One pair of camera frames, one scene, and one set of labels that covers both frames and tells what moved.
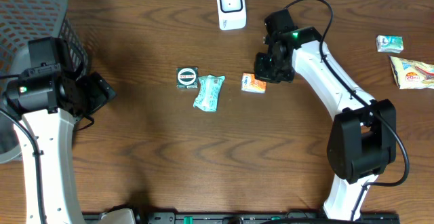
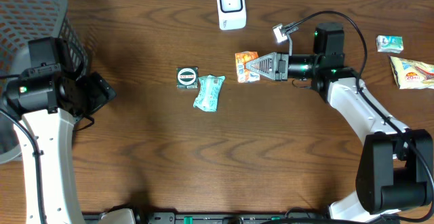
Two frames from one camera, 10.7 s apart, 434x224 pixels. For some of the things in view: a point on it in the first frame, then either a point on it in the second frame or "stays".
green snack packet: (207, 98) stays
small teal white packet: (389, 43) stays
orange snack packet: (249, 83) to (245, 75)
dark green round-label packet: (187, 77) stays
